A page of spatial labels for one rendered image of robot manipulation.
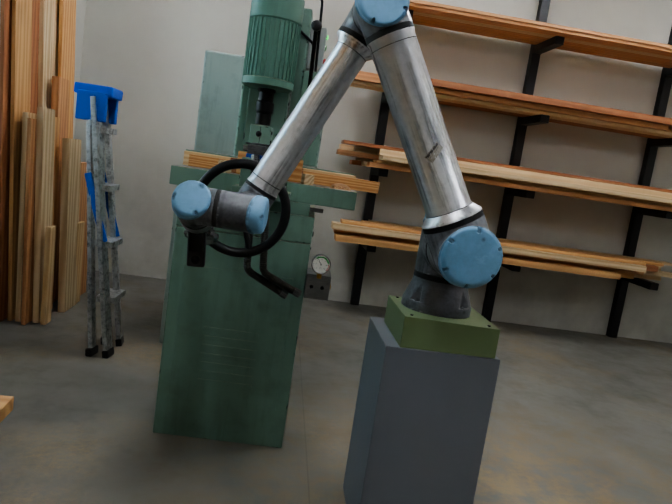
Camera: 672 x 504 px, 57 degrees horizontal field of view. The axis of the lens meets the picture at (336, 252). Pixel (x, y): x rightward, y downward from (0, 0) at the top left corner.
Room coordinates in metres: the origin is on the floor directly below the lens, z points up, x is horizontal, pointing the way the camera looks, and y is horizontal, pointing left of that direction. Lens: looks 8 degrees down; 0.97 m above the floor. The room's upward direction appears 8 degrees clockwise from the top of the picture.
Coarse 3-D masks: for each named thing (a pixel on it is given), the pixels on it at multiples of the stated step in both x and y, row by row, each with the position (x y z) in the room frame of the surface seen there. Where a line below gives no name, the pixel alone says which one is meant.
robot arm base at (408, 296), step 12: (420, 276) 1.63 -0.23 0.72; (432, 276) 1.61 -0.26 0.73; (408, 288) 1.66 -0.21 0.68; (420, 288) 1.62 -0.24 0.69; (432, 288) 1.60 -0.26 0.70; (444, 288) 1.60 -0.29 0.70; (456, 288) 1.60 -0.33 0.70; (408, 300) 1.62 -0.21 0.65; (420, 300) 1.61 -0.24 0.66; (432, 300) 1.59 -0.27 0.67; (444, 300) 1.59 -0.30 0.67; (456, 300) 1.59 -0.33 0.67; (468, 300) 1.63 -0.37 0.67; (420, 312) 1.59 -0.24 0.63; (432, 312) 1.58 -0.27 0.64; (444, 312) 1.58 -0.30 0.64; (456, 312) 1.59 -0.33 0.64; (468, 312) 1.62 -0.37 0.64
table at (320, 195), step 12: (180, 168) 1.98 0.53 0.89; (192, 168) 1.98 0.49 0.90; (204, 168) 2.10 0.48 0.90; (180, 180) 1.98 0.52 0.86; (216, 180) 1.98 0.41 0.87; (228, 180) 1.99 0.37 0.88; (288, 192) 1.95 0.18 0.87; (300, 192) 2.00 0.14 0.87; (312, 192) 2.00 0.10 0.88; (324, 192) 2.00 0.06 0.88; (336, 192) 2.00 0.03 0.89; (348, 192) 2.01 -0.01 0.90; (312, 204) 2.00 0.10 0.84; (324, 204) 2.00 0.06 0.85; (336, 204) 2.00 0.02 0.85; (348, 204) 2.01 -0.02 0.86
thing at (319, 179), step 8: (192, 160) 2.13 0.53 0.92; (200, 160) 2.13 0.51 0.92; (208, 160) 2.13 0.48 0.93; (216, 160) 2.14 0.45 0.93; (208, 168) 2.13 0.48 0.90; (320, 176) 2.16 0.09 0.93; (328, 176) 2.16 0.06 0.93; (336, 176) 2.16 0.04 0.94; (320, 184) 2.16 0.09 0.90; (328, 184) 2.16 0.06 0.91; (352, 184) 2.16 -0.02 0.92; (360, 184) 2.16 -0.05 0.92; (368, 184) 2.17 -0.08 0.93; (376, 184) 2.17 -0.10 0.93; (376, 192) 2.17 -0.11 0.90
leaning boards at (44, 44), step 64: (64, 0) 3.52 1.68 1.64; (0, 64) 2.85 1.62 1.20; (64, 64) 3.54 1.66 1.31; (0, 128) 2.86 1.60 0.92; (64, 128) 3.40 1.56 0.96; (0, 192) 2.86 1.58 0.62; (64, 192) 3.17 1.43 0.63; (0, 256) 2.86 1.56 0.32; (64, 256) 3.18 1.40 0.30; (0, 320) 2.88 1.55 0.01
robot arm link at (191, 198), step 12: (192, 180) 1.42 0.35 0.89; (180, 192) 1.41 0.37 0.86; (192, 192) 1.41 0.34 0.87; (204, 192) 1.41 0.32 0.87; (180, 204) 1.40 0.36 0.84; (192, 204) 1.40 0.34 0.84; (204, 204) 1.40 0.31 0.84; (180, 216) 1.41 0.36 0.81; (192, 216) 1.39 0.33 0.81; (204, 216) 1.42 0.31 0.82; (192, 228) 1.49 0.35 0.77
